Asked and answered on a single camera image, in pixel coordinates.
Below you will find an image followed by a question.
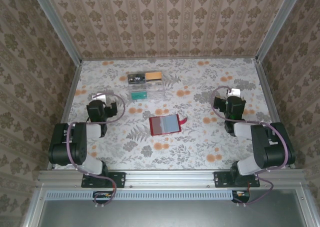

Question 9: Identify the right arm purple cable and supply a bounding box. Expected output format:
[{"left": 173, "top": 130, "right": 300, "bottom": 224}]
[{"left": 211, "top": 86, "right": 292, "bottom": 207}]

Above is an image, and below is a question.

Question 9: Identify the teal credit card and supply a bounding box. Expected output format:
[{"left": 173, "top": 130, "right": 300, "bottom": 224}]
[{"left": 130, "top": 90, "right": 148, "bottom": 101}]

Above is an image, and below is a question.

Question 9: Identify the gold credit card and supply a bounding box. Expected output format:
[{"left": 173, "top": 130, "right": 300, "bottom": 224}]
[{"left": 145, "top": 71, "right": 163, "bottom": 83}]

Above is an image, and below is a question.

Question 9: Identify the aluminium frame post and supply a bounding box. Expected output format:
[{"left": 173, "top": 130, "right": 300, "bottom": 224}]
[
  {"left": 255, "top": 0, "right": 305, "bottom": 63},
  {"left": 29, "top": 0, "right": 83, "bottom": 65}
]

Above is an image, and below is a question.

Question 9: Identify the small connector board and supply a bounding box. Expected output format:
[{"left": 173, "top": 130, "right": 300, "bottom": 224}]
[
  {"left": 232, "top": 190, "right": 251, "bottom": 199},
  {"left": 92, "top": 190, "right": 113, "bottom": 199}
]

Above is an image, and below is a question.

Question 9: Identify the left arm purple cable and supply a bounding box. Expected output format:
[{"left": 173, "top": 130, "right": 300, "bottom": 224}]
[{"left": 66, "top": 91, "right": 126, "bottom": 208}]

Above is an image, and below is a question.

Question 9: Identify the white slotted cable duct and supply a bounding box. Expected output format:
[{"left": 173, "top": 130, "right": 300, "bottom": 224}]
[{"left": 46, "top": 189, "right": 251, "bottom": 201}]

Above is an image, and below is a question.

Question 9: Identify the grey metal panel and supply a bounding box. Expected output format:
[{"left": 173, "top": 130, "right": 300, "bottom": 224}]
[{"left": 39, "top": 199, "right": 310, "bottom": 227}]

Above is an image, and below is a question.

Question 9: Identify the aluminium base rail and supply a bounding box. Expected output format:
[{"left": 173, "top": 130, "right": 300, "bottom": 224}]
[{"left": 36, "top": 168, "right": 307, "bottom": 189}]

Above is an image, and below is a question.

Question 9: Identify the black credit card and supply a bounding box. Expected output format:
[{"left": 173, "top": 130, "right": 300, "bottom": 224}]
[{"left": 127, "top": 73, "right": 146, "bottom": 85}]

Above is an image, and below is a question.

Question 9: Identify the red leather card holder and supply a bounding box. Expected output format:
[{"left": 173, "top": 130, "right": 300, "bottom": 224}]
[{"left": 149, "top": 113, "right": 188, "bottom": 137}]

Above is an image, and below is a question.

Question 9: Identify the clear acrylic card organizer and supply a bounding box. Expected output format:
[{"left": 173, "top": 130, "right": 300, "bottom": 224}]
[{"left": 126, "top": 70, "right": 167, "bottom": 103}]

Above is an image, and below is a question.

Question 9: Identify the aluminium table side rail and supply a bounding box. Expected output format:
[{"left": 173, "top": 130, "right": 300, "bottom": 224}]
[
  {"left": 46, "top": 60, "right": 83, "bottom": 170},
  {"left": 254, "top": 59, "right": 296, "bottom": 169}
]

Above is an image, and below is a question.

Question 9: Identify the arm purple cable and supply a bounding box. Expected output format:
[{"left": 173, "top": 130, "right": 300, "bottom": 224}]
[
  {"left": 66, "top": 91, "right": 126, "bottom": 208},
  {"left": 211, "top": 86, "right": 292, "bottom": 207}
]

